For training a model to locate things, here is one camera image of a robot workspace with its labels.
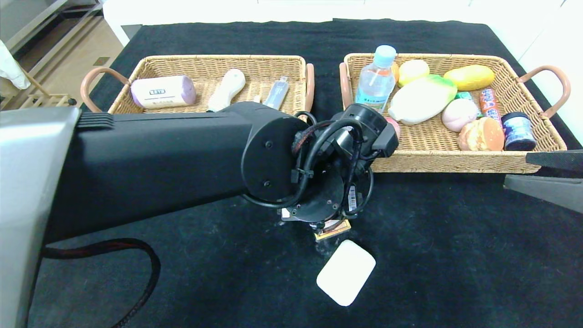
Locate grey metal shelf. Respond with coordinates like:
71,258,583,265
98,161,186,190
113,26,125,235
0,0,107,60

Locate orange candy pack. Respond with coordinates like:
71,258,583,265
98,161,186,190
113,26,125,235
478,87,501,126

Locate white fabric item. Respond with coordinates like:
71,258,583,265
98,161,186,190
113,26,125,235
0,40,31,90

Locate pale pink peach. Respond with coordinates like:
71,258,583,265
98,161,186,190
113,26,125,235
442,98,479,133

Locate dark blue jar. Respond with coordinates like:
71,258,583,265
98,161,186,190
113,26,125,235
501,112,537,152

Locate white soap bar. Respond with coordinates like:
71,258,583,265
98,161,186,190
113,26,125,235
316,240,377,307

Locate red black braided cable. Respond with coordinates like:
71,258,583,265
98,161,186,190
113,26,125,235
43,238,161,328

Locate black left camera bracket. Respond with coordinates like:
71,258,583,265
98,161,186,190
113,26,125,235
371,122,400,158

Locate white table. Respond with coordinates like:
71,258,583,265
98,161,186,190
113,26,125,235
102,0,486,46

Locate toy napa cabbage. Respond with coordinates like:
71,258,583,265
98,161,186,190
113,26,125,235
388,74,458,126

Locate brown toy bread bun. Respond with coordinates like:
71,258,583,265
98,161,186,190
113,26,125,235
458,117,505,152

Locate purple white bag roll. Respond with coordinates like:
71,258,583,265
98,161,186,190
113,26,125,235
131,75,197,109

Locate black left camera cable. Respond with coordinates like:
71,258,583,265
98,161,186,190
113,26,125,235
241,112,376,210

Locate wicker basket with brown handles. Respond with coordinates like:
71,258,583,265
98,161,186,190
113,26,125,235
80,55,316,124
339,53,571,174

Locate playing card box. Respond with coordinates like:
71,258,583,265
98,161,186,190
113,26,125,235
314,220,352,241

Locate clear water bottle blue cap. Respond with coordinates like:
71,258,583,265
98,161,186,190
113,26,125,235
354,45,397,114

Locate grey blade case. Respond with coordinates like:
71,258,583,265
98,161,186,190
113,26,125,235
263,76,290,110

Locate yellow toy mango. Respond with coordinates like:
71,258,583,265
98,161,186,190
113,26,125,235
443,65,496,91

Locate white brush bottle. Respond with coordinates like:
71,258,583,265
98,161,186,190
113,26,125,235
207,68,246,112

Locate yellow toy lemon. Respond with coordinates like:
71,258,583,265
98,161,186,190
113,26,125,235
398,59,430,87

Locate wooden wheeled rack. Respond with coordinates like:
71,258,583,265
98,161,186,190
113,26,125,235
0,68,77,110

